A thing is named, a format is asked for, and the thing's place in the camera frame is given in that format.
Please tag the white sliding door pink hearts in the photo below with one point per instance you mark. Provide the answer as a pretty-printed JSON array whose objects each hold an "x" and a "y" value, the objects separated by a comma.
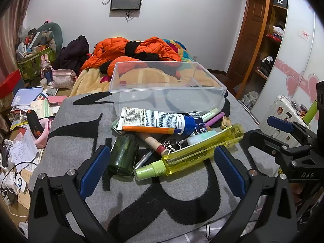
[{"x": 293, "y": 63}]

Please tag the black tool with orange dots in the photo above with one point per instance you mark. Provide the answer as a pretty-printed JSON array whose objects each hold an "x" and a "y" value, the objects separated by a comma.
[{"x": 34, "y": 124}]

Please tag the beige blanket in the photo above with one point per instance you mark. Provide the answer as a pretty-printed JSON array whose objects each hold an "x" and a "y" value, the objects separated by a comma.
[{"x": 86, "y": 81}]

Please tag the grey green neck pillow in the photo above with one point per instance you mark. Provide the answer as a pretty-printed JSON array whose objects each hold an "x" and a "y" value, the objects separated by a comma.
[{"x": 57, "y": 34}]

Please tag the green white booklet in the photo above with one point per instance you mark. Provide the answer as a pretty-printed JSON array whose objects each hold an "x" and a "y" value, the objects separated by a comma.
[{"x": 44, "y": 108}]

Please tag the lime green object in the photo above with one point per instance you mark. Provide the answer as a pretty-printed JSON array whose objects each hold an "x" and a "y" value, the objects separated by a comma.
[{"x": 310, "y": 111}]

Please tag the blue notebook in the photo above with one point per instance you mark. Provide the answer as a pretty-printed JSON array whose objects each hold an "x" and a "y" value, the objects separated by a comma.
[{"x": 24, "y": 96}]

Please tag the dark green glass jar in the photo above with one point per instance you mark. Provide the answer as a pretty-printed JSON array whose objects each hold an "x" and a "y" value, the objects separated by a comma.
[{"x": 122, "y": 154}]

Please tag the white charger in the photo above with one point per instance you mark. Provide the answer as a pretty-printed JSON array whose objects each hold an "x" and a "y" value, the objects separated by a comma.
[{"x": 17, "y": 182}]

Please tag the colourful quilt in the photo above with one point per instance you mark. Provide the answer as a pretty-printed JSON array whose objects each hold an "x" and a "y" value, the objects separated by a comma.
[{"x": 186, "y": 54}]

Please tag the light green marker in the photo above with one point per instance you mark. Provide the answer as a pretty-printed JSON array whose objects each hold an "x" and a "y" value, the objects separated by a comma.
[{"x": 210, "y": 114}]

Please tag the dark purple coat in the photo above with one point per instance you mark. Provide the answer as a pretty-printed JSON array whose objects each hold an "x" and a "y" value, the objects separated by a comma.
[{"x": 73, "y": 53}]

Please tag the pink plastic object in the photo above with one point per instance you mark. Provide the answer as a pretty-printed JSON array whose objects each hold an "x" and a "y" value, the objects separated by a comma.
[{"x": 46, "y": 136}]

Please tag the black garment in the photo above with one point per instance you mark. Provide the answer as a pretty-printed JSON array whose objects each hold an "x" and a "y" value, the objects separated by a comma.
[{"x": 136, "y": 48}]

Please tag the pink bunny toy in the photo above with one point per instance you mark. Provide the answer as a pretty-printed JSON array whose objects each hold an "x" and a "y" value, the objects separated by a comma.
[{"x": 46, "y": 67}]

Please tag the small wall monitor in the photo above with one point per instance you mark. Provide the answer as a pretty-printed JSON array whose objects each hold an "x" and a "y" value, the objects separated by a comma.
[{"x": 126, "y": 1}]

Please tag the pink curtain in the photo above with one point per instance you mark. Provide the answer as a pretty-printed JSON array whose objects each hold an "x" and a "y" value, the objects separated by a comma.
[{"x": 10, "y": 30}]

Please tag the pale teal small bottle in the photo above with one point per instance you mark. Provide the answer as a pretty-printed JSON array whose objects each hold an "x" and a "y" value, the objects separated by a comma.
[{"x": 202, "y": 136}]

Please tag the white bag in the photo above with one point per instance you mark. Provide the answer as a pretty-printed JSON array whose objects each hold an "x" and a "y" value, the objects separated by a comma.
[{"x": 250, "y": 98}]

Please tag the clear black gel pen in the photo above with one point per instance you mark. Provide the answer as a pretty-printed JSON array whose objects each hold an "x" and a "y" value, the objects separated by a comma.
[{"x": 144, "y": 158}]

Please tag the small blue card box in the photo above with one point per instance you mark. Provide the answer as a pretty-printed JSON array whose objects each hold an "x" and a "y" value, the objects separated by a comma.
[{"x": 200, "y": 124}]

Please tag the pink floral pouch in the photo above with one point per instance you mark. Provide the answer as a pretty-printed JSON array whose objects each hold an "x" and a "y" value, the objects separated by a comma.
[{"x": 63, "y": 78}]

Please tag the purple pen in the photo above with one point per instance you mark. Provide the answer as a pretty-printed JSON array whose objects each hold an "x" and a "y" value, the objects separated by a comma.
[{"x": 215, "y": 119}]

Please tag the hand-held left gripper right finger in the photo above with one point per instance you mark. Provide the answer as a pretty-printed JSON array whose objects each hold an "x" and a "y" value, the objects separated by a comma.
[{"x": 229, "y": 172}]

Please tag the white orange blue tube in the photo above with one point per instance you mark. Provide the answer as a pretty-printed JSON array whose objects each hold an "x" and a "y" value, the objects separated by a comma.
[{"x": 151, "y": 121}]

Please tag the clear plastic storage box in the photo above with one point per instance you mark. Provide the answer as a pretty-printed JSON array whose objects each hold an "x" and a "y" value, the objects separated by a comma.
[{"x": 164, "y": 98}]

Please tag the orange puffer jacket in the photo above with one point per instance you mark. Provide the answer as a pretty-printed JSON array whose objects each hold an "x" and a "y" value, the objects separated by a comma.
[{"x": 108, "y": 48}]

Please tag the wooden wardrobe shelf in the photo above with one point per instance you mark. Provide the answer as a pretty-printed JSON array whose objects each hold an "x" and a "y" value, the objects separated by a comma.
[{"x": 250, "y": 43}]

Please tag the pink book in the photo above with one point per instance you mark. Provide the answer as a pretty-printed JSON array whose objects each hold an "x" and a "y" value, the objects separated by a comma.
[{"x": 57, "y": 100}]

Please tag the red box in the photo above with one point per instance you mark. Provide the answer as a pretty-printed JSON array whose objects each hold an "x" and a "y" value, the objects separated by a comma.
[{"x": 10, "y": 83}]

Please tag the beige stick with red band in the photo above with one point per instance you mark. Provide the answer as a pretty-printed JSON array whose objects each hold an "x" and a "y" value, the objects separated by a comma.
[{"x": 151, "y": 141}]

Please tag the small wooden stamp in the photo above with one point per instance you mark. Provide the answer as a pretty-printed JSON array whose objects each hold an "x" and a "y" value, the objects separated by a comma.
[{"x": 225, "y": 122}]

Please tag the white suitcase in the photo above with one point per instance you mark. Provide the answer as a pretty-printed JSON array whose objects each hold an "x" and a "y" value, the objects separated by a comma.
[{"x": 278, "y": 106}]

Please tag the green bag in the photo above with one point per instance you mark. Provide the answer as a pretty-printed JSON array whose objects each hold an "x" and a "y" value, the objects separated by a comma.
[{"x": 27, "y": 67}]

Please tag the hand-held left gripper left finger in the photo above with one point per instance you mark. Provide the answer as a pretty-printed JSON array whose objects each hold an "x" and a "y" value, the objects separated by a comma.
[{"x": 93, "y": 173}]

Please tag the grey blanket with black print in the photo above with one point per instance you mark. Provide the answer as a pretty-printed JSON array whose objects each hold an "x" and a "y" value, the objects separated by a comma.
[{"x": 76, "y": 131}]

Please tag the white handwritten papers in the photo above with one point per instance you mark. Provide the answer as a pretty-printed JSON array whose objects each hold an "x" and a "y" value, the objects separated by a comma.
[{"x": 24, "y": 149}]

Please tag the yellow spray bottle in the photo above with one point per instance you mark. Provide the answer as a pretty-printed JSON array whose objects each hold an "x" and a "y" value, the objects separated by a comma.
[{"x": 197, "y": 151}]

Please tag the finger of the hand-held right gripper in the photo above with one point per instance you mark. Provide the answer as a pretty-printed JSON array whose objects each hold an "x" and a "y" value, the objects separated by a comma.
[
  {"x": 263, "y": 139},
  {"x": 278, "y": 123}
]

